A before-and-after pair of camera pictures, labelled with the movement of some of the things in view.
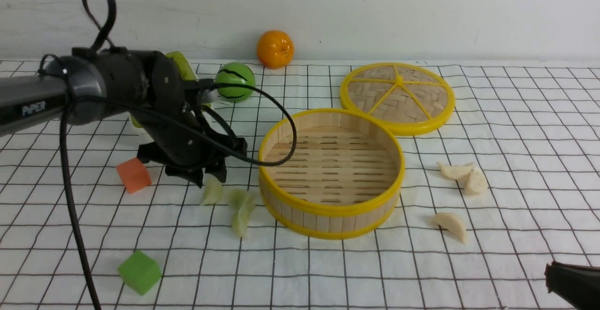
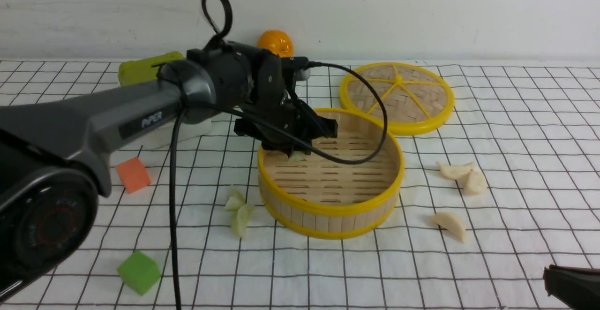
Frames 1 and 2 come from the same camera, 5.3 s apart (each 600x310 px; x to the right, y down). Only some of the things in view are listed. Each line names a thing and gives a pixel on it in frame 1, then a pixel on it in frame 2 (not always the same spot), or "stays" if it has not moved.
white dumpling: x=456 y=172 stays
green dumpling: x=236 y=199 stays
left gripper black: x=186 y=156 → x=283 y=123
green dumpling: x=213 y=190 → x=297 y=156
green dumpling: x=241 y=219 stays
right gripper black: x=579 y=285 stays
